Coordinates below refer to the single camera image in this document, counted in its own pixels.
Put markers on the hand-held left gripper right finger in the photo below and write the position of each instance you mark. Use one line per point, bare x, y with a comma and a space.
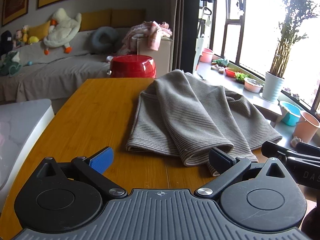
220, 160

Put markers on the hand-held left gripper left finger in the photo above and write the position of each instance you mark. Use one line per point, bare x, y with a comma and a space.
101, 160

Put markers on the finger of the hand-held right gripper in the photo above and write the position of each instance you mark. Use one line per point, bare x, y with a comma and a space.
275, 150

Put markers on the grey striped knit garment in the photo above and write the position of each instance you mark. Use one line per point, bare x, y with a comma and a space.
187, 110

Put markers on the pink clothes pile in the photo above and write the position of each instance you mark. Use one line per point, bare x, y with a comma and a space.
150, 33

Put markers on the tall pink bucket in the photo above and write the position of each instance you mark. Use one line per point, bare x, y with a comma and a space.
306, 128

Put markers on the blue basin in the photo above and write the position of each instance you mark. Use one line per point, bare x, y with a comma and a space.
290, 113

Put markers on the dark brown fuzzy object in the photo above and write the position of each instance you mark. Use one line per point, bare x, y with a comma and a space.
312, 220

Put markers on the bamboo plant in white pot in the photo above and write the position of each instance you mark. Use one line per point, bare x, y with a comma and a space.
272, 87

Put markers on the pale pink basin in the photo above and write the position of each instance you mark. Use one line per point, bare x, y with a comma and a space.
253, 85

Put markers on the green seedlings pot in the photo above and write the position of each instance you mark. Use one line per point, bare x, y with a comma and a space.
241, 77

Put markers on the white marble side table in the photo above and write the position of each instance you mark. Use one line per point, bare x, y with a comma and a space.
20, 130

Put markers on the red bowl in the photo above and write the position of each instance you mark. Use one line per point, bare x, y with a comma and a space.
230, 72

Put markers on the pair of small shoes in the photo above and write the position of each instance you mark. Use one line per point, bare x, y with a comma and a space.
217, 68

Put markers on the green toy figure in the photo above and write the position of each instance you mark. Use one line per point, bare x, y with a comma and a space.
223, 62

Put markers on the red glossy stool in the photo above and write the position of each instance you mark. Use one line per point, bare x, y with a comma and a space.
132, 66

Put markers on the grey sofa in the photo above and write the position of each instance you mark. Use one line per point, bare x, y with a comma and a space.
50, 72

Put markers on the pink plastic basin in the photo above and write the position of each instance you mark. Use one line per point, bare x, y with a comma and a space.
207, 55

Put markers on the white upright vacuum cleaner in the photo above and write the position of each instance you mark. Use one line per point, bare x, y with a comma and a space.
198, 47

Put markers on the grey neck pillow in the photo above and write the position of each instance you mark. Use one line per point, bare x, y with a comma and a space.
103, 40

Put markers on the dark framed window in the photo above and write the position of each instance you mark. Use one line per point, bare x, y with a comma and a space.
233, 30

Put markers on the green plush toy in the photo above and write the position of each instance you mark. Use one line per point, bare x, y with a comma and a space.
10, 63

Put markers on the white goose plush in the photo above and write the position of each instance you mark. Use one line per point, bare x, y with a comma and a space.
62, 32

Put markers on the grey brown curtain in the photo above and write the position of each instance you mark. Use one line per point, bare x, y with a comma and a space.
185, 30

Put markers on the small yellow plush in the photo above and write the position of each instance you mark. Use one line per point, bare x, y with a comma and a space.
33, 40

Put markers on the yellow sofa back cushion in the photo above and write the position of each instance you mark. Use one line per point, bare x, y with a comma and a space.
127, 17
96, 20

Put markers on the yellow pillow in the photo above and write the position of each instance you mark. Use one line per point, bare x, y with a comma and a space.
37, 31

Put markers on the dark navy bag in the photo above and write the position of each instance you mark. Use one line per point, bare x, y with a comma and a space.
5, 43

